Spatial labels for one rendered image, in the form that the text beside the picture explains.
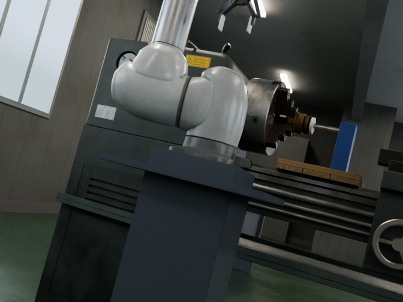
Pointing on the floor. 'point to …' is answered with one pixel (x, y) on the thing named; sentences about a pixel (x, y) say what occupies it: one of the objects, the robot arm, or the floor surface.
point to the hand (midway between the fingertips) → (234, 29)
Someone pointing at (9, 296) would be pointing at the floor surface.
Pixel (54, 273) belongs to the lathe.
